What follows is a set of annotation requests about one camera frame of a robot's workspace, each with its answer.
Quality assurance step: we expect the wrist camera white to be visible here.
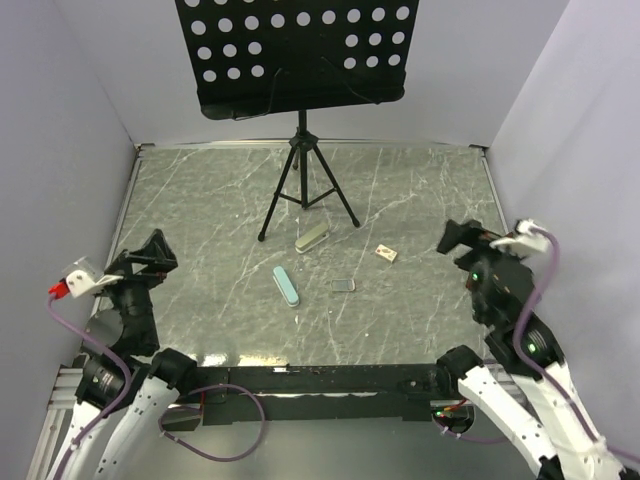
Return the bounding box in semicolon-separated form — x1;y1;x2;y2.
489;219;551;258
48;257;124;300

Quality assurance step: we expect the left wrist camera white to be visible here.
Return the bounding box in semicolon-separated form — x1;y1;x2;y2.
48;257;124;300

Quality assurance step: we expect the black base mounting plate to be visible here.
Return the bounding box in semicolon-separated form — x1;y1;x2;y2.
170;364;462;426

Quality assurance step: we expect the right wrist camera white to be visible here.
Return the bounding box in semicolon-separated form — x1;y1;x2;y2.
489;219;551;258

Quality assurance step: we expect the light blue stapler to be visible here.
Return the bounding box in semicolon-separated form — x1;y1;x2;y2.
272;266;300;307

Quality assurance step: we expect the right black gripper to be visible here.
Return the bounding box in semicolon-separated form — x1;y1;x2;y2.
434;217;525;320

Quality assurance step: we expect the aluminium rail frame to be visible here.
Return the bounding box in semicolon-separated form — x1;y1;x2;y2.
49;142;601;480

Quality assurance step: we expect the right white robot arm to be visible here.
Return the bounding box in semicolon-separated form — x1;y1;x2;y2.
436;219;639;479

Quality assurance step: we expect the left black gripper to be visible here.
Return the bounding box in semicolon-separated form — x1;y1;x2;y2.
95;228;176;349

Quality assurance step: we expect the black perforated music stand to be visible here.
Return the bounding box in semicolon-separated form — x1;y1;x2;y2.
174;0;420;242

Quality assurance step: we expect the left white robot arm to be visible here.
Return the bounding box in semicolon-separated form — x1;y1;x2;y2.
47;229;198;479

